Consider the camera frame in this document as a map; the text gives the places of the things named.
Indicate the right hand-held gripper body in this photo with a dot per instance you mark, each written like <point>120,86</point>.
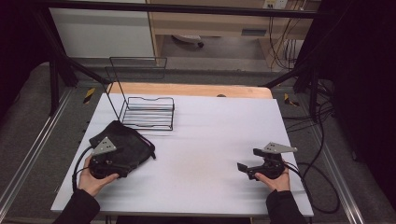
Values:
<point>272,166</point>

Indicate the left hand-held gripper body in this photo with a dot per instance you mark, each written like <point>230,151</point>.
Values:
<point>104,147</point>

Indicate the person's right hand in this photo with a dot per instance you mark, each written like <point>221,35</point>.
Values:
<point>278,183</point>

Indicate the person's left hand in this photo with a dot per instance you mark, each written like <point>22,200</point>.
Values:
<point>88,183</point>

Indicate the wooden table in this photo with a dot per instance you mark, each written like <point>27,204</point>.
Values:
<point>193,90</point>

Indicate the white cabinet panel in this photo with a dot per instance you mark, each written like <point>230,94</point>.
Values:
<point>102,32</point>

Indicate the white chair base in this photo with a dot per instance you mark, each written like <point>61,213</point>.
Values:
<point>190,39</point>

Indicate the light wooden desk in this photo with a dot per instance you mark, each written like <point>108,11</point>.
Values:
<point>211,23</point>

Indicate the aluminium rail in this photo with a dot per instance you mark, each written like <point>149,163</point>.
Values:
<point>339,174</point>
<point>31,149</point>

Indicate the black metal frame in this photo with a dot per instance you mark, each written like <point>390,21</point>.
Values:
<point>218,10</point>

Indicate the white wall socket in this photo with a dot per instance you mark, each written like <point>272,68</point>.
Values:
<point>275,3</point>

